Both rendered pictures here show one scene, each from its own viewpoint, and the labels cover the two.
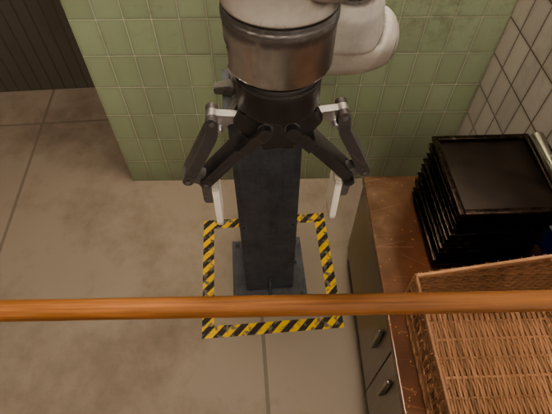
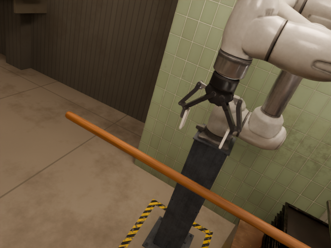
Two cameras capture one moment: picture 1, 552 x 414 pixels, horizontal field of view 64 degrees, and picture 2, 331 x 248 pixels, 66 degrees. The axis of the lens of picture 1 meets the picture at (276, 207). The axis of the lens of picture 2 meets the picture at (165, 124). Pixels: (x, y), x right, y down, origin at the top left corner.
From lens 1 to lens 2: 0.40 m
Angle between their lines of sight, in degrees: 28
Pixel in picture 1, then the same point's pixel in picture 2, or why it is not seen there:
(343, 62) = (255, 138)
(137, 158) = not seen: hidden behind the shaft
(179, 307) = (145, 156)
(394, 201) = (253, 231)
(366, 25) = (271, 126)
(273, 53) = (227, 61)
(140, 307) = (132, 148)
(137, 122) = (153, 138)
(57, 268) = (79, 177)
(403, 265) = not seen: outside the picture
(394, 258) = not seen: outside the picture
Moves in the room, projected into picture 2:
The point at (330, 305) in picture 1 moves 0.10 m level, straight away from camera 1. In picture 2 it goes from (200, 188) to (218, 177)
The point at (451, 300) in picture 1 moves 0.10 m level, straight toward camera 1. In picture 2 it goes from (252, 216) to (223, 219)
